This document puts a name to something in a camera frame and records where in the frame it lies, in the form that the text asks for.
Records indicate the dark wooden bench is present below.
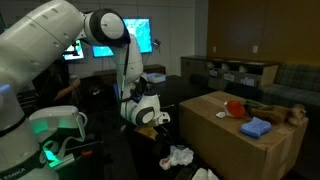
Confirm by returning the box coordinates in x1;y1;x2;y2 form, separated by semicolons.
93;64;167;86

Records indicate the person in dark clothes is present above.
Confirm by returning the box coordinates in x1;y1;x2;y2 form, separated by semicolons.
33;58;83;109

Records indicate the brown plush toy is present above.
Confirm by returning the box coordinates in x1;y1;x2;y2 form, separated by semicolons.
248;103;308;127

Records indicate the wooden shelf cabinet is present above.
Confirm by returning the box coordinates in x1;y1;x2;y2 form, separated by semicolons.
180;55;280;90

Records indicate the blue cloth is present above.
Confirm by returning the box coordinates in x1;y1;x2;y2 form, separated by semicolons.
239;116;273;139

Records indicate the black camera on tripod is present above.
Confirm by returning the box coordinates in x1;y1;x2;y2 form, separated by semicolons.
68;39;81;56

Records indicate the black robot cable silver connector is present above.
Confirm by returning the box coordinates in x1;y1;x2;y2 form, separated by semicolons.
118;39;133;101

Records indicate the translucent plastic container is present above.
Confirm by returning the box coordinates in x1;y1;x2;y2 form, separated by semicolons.
146;72;167;84

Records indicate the small monitor screen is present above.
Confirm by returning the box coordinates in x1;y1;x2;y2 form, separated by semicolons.
63;39;86;62

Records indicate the plaid sofa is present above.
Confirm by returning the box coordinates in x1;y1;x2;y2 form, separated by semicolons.
261;62;320;116

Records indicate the white VR headset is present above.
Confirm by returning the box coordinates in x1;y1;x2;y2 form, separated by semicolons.
28;105;88;168

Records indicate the red soft toy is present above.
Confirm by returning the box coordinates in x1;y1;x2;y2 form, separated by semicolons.
215;99;268;120

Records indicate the white towel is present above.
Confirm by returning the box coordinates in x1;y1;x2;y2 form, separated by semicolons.
191;167;220;180

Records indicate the large wall display screen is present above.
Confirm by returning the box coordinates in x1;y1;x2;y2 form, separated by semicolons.
91;17;154;59

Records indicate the black felt duster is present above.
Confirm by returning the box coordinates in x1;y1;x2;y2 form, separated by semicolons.
174;164;198;180

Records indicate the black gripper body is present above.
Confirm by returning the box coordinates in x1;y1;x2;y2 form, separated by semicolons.
152;124;172;144

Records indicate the dark bin white label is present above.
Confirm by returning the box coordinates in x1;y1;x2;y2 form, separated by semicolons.
208;68;221;80
239;76;256;87
222;71;236;83

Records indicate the large cardboard box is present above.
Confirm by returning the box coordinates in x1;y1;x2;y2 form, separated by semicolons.
178;90;309;180

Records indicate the aluminium profile bar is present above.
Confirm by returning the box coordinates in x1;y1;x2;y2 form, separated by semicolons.
49;153;77;169

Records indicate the small white pink roll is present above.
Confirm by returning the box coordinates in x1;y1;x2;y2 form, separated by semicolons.
158;157;173;171

